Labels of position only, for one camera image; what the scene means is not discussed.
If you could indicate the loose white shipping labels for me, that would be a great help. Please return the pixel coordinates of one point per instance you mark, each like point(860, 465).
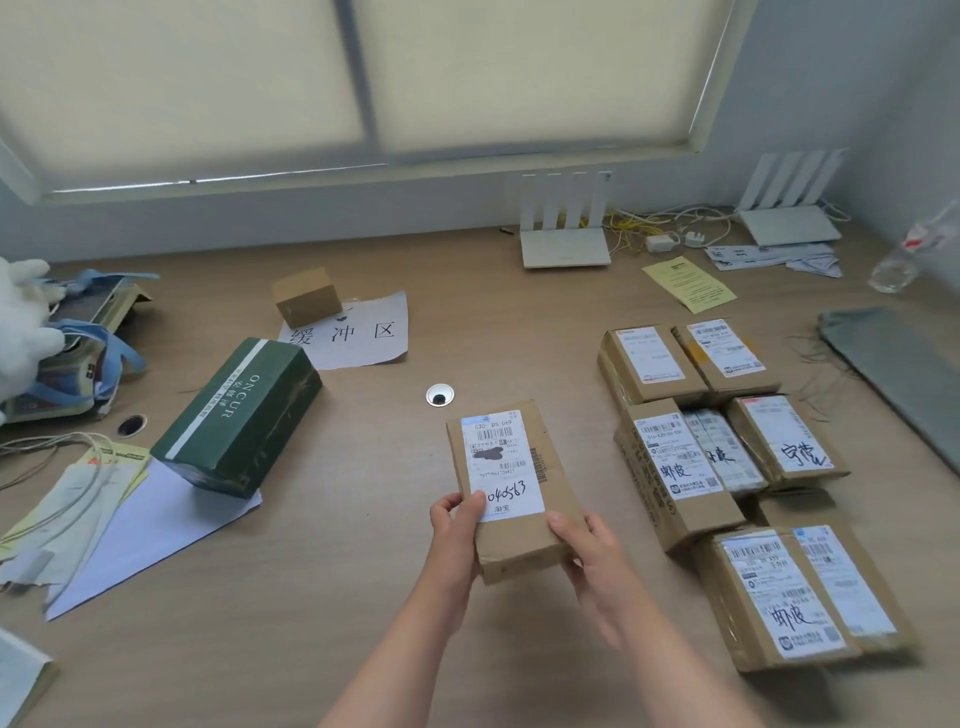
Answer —
point(772, 256)

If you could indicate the cream roller blind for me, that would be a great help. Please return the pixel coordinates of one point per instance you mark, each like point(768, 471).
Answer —
point(540, 67)
point(165, 75)

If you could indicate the person's right thumb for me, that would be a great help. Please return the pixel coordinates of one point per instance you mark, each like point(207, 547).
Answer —
point(566, 531)

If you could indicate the white window frame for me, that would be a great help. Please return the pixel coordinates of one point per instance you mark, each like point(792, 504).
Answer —
point(360, 75)

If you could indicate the large white paper sheet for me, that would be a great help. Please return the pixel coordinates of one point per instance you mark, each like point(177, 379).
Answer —
point(157, 532)

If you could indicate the brown shipping box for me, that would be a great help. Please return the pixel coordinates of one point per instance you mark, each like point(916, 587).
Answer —
point(510, 540)

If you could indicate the person's left forearm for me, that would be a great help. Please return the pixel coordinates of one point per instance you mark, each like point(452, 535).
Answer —
point(409, 652)

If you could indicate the open cardboard box corner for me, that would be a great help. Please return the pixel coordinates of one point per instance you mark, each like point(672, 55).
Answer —
point(22, 682)

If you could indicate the white wall plug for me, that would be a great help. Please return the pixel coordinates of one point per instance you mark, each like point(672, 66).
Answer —
point(694, 239)

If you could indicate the silver desk grommet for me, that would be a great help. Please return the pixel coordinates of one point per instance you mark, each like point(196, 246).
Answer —
point(440, 395)

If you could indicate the grey fabric pouch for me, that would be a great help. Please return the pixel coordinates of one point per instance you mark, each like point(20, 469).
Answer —
point(892, 360)

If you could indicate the thin loose thread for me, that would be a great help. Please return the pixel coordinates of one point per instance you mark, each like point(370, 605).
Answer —
point(814, 367)

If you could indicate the small plain cardboard cube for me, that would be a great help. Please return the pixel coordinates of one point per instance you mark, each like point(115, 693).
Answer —
point(306, 298)

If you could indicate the pile of labelled cardboard parcels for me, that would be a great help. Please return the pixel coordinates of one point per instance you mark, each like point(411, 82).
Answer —
point(690, 517)

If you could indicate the person's left thumb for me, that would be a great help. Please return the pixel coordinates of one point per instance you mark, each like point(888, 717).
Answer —
point(469, 505)

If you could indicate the clear plastic water bottle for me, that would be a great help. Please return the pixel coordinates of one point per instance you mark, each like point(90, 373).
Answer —
point(900, 259)

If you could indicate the yellow paper leaflet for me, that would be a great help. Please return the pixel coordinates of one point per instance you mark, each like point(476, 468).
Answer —
point(690, 283)

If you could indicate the tan cardboard lid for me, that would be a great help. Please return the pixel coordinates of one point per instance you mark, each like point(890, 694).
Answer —
point(112, 300)

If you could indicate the white paper sign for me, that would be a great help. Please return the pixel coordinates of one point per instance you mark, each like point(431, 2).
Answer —
point(375, 337)

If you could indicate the white router with four antennas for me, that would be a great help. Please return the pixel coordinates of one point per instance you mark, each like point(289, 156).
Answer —
point(564, 249)
point(791, 223)

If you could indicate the white plush toy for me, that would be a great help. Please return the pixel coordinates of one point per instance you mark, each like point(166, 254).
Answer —
point(22, 330)

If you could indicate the person's left hand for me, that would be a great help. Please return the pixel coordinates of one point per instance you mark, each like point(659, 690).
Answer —
point(456, 544)

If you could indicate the yellow and white paper slips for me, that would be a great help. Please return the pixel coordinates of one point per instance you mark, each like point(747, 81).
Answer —
point(67, 510)

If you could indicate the cream box with red label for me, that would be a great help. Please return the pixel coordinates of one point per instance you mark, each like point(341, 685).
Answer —
point(52, 390)

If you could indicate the person's right hand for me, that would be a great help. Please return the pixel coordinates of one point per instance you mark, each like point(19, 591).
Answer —
point(607, 577)

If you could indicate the white power adapter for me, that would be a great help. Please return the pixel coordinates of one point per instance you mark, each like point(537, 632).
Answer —
point(661, 244)

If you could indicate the dark green carton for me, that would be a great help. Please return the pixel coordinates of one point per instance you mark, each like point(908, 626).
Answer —
point(232, 420)

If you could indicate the person's right forearm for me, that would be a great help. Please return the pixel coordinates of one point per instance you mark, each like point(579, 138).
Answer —
point(686, 682)

